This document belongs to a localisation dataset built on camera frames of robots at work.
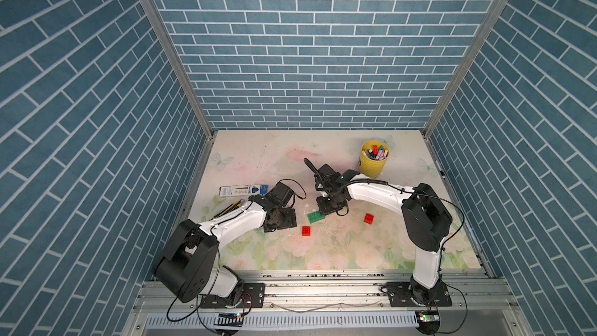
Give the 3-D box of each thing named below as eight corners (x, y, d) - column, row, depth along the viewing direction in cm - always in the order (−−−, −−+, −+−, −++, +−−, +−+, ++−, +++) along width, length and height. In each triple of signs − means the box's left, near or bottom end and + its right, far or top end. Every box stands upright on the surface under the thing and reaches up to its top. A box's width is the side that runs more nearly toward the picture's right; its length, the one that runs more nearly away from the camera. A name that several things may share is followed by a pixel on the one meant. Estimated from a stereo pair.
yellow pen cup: (358, 184, 104) (365, 164, 92) (355, 161, 113) (360, 140, 101) (383, 184, 104) (393, 164, 93) (378, 161, 113) (386, 140, 101)
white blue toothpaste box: (219, 197, 99) (217, 194, 97) (221, 190, 102) (219, 186, 99) (268, 194, 100) (267, 191, 98) (268, 187, 103) (267, 184, 101)
